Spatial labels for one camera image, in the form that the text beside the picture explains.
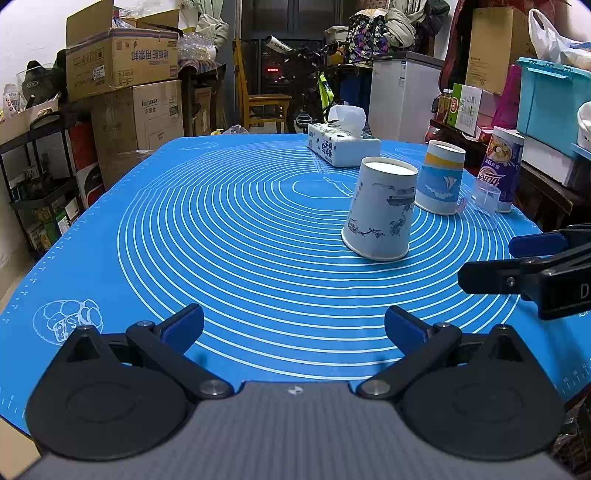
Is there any white plastic bag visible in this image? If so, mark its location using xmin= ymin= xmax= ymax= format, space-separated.
xmin=527 ymin=8 xmax=591 ymax=71

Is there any clear plastic cup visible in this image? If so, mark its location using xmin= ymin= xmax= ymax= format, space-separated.
xmin=470 ymin=179 xmax=503 ymax=232

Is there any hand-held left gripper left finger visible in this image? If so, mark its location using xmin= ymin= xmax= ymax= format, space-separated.
xmin=59 ymin=304 xmax=234 ymax=400

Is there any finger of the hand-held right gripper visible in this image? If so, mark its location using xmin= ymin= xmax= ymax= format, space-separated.
xmin=510 ymin=224 xmax=591 ymax=259
xmin=457 ymin=257 xmax=549 ymax=302

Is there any open cardboard box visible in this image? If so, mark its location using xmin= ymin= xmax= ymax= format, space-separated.
xmin=66 ymin=0 xmax=181 ymax=103

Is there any bag of empty plastic bottles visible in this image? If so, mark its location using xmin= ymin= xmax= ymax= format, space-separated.
xmin=177 ymin=27 xmax=219 ymax=62

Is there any purple snack canister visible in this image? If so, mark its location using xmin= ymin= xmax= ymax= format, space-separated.
xmin=475 ymin=126 xmax=526 ymax=214

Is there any dark wooden side table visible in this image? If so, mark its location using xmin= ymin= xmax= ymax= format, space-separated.
xmin=428 ymin=119 xmax=591 ymax=233

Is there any black metal shelf rack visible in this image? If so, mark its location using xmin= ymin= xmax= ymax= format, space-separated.
xmin=0 ymin=110 xmax=94 ymax=263

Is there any pile of clothes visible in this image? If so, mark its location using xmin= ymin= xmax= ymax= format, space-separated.
xmin=385 ymin=0 xmax=451 ymax=49

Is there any teal plastic storage bin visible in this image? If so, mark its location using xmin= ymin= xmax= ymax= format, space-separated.
xmin=516 ymin=57 xmax=591 ymax=160

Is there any large closed cardboard box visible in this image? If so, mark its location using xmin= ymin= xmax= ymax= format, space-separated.
xmin=89 ymin=79 xmax=185 ymax=154

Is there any tall cardboard box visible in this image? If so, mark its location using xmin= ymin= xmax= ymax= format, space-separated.
xmin=465 ymin=6 xmax=539 ymax=96

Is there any white tissue box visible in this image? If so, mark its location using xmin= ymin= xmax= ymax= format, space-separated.
xmin=307 ymin=105 xmax=382 ymax=168

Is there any pink bag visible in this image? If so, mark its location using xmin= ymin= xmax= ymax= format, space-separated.
xmin=491 ymin=64 xmax=523 ymax=130

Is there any dark green cap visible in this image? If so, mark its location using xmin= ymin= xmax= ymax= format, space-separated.
xmin=19 ymin=60 xmax=60 ymax=101

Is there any wooden chair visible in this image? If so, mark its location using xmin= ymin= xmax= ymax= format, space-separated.
xmin=233 ymin=38 xmax=293 ymax=135

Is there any white ink-print paper cup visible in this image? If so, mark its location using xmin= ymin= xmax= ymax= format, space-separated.
xmin=341 ymin=156 xmax=419 ymax=262

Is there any drink bottle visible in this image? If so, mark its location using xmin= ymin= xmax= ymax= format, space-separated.
xmin=436 ymin=89 xmax=456 ymax=126

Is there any white chest freezer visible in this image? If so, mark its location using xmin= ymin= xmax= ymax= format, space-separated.
xmin=369 ymin=51 xmax=445 ymax=145

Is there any shallow cardboard tray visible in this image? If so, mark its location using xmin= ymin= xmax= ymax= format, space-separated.
xmin=0 ymin=94 xmax=61 ymax=145

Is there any blue silicone mat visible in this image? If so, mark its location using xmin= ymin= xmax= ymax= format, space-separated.
xmin=0 ymin=133 xmax=591 ymax=435

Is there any low cardboard box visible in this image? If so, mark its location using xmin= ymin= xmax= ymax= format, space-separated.
xmin=99 ymin=148 xmax=160 ymax=191

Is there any floral patterned bag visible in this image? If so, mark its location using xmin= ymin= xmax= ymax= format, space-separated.
xmin=346 ymin=11 xmax=391 ymax=66

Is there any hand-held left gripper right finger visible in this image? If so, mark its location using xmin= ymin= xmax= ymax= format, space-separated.
xmin=357 ymin=305 xmax=533 ymax=400

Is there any black bicycle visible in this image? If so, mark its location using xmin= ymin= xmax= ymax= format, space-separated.
xmin=262 ymin=34 xmax=368 ymax=135

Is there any green and white carton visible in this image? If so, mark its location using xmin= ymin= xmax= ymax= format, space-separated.
xmin=450 ymin=83 xmax=496 ymax=137

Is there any white foam box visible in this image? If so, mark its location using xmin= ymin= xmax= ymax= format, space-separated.
xmin=521 ymin=136 xmax=591 ymax=188

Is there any blue sailboat paper cup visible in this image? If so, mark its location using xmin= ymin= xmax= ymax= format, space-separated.
xmin=414 ymin=141 xmax=467 ymax=217

